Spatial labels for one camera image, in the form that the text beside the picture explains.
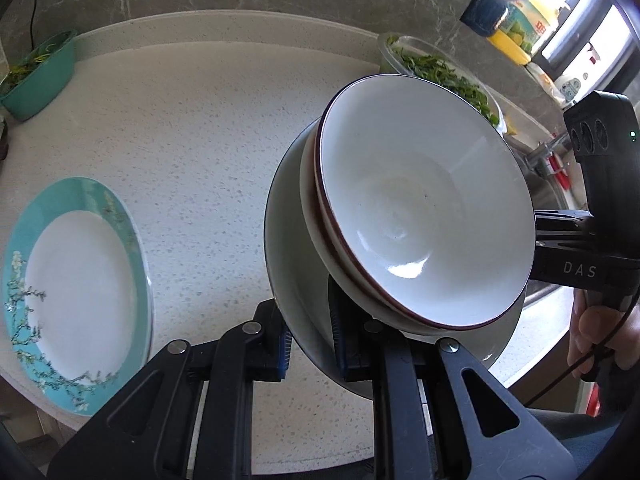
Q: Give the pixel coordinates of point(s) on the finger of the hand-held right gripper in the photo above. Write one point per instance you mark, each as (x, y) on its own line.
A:
(565, 222)
(565, 242)

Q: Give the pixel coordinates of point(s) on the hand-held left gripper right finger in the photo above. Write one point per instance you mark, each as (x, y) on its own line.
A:
(345, 355)

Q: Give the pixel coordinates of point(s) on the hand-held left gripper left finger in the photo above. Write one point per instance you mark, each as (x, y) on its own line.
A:
(285, 355)

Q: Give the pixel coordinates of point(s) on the large white dark-rimmed bowl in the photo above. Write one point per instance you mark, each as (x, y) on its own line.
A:
(300, 280)

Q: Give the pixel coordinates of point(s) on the printed bowl with black rim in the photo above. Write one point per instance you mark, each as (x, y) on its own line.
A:
(425, 200)

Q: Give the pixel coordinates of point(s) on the plain white bowl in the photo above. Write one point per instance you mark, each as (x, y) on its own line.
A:
(309, 195)

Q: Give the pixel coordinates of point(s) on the teal floral plate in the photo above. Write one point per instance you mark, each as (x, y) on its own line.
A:
(75, 285)

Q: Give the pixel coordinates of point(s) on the person's right hand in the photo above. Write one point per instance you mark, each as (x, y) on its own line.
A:
(600, 335)

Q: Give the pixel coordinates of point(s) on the red plastic item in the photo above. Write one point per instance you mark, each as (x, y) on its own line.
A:
(562, 177)

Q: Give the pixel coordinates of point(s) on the steel faucet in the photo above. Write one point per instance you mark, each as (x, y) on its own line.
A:
(542, 152)

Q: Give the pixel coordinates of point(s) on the yellow sponge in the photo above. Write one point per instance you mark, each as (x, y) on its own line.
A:
(511, 127)

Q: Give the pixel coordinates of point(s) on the white spray bottle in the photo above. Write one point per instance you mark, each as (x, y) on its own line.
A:
(575, 85)

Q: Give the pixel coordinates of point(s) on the yellow bowl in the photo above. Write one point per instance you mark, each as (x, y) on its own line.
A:
(507, 50)

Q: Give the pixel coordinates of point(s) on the cooking oil bottle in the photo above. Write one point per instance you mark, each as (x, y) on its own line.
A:
(530, 25)

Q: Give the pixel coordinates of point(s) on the grey-blue fleece clothing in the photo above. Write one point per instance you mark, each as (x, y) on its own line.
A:
(575, 435)

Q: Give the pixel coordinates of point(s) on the dark green leafy greens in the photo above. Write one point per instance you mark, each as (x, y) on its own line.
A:
(430, 67)

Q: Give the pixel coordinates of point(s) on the dark blue cup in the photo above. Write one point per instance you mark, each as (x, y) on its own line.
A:
(482, 12)

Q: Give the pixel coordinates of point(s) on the clear plastic container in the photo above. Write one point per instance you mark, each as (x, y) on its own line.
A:
(387, 57)

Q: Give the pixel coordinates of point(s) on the stainless steel rice cooker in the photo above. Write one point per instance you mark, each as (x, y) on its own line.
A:
(3, 140)

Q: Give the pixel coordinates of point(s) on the teal colander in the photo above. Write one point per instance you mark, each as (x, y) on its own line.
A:
(45, 85)

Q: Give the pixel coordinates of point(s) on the leafy greens with yellow stems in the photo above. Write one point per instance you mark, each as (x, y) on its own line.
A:
(30, 62)

